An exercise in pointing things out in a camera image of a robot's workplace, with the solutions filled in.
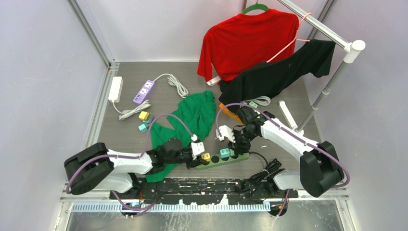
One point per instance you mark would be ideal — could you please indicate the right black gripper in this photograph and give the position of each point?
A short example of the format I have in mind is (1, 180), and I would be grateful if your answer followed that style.
(239, 147)

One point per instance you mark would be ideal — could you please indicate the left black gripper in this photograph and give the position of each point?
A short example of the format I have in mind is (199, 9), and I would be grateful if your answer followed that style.
(192, 163)

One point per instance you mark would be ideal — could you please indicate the teal plug adapter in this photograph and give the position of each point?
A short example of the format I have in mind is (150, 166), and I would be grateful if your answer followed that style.
(224, 153)
(144, 127)

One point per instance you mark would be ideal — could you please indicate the green power strip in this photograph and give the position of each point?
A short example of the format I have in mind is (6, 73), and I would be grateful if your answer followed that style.
(217, 161)

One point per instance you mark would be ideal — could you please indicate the yellow plug adapter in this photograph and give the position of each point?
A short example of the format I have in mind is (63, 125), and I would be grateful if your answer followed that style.
(146, 117)

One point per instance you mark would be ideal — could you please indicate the purple power strip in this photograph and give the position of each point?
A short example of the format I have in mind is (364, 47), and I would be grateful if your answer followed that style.
(144, 92)

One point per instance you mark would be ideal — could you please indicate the white power strip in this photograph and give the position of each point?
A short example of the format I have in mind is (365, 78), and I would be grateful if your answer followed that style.
(115, 90)

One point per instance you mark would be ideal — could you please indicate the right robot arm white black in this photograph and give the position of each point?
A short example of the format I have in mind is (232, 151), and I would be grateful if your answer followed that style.
(319, 168)

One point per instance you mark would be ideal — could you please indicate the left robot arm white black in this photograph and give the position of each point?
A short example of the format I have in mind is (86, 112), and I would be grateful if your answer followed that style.
(100, 168)

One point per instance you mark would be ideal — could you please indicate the orange power strip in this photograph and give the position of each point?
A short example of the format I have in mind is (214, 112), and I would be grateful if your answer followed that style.
(229, 113)

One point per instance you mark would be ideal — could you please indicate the green t-shirt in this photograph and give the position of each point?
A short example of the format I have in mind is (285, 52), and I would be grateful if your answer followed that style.
(197, 111)

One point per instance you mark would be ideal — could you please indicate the black t-shirt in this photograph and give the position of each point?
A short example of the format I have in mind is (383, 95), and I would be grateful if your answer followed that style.
(270, 79)

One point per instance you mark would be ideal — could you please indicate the red t-shirt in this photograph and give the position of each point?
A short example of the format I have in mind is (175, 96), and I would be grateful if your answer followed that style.
(239, 43)

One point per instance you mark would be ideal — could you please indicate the pink clothes hanger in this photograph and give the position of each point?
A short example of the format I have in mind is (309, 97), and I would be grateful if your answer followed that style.
(293, 40)

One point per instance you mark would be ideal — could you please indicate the green clothes hanger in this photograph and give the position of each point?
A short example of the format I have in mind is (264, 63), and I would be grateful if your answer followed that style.
(256, 6)

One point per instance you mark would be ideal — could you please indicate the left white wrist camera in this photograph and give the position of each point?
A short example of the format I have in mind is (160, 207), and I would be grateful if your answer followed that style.
(197, 146)

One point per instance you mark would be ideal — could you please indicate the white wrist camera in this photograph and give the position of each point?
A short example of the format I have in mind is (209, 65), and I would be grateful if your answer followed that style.
(197, 146)
(225, 133)

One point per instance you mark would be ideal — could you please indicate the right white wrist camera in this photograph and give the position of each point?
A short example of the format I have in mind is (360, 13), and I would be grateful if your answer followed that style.
(225, 133)

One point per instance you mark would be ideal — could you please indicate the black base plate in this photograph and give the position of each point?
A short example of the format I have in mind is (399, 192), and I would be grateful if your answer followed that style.
(202, 191)

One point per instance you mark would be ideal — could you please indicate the aluminium frame rail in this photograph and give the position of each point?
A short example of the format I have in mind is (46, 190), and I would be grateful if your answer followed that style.
(82, 11)

